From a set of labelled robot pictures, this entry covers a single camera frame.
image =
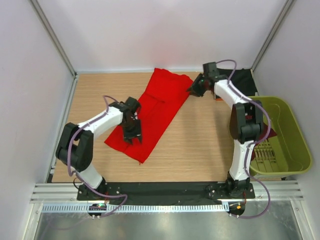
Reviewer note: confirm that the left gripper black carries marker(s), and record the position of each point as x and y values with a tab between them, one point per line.
136	133

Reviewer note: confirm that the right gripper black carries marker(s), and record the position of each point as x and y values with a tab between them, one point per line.
194	89

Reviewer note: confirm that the bright red t-shirt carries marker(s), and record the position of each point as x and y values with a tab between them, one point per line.
164	95

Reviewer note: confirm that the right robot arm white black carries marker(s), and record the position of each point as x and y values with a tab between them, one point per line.
245	125

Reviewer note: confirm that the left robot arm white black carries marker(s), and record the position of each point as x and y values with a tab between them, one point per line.
76	144

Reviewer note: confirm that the folded black t-shirt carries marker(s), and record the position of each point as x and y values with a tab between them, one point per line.
242	79

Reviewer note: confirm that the dark red t-shirt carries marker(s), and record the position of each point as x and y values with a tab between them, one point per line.
271	134

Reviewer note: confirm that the green plastic tub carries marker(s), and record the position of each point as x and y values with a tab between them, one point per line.
287	153

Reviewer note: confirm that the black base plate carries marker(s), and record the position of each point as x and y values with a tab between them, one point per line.
175	193

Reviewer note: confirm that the slotted cable duct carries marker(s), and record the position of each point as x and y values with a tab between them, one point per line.
100	208

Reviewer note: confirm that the right aluminium corner post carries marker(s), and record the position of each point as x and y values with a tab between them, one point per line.
288	4

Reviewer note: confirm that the aluminium corner post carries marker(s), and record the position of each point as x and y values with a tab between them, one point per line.
288	4
52	35

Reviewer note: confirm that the left aluminium corner post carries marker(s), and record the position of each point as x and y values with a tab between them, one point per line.
52	35

